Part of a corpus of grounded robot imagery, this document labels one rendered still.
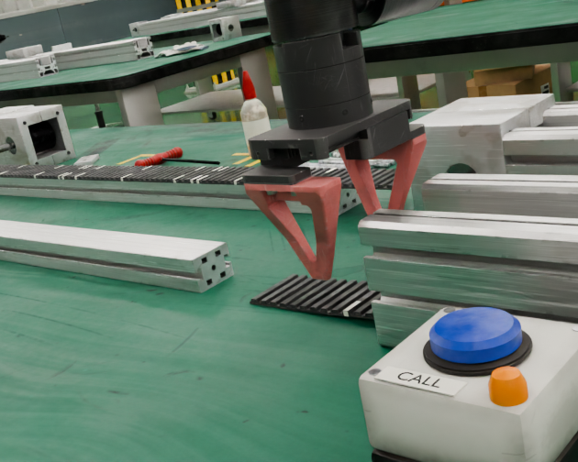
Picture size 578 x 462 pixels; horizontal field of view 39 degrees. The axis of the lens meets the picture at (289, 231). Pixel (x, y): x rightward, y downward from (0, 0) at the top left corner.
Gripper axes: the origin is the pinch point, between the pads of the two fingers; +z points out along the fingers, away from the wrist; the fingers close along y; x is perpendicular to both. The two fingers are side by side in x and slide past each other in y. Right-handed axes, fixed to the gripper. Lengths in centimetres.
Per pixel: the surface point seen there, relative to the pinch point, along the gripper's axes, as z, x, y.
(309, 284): 4.1, 6.0, 1.1
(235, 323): 4.6, 7.9, -5.4
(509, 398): -1.7, -20.2, -16.5
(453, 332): -2.7, -16.4, -13.9
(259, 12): 2, 327, 339
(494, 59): 13, 69, 151
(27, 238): 1.6, 40.7, -2.2
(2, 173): 1, 78, 16
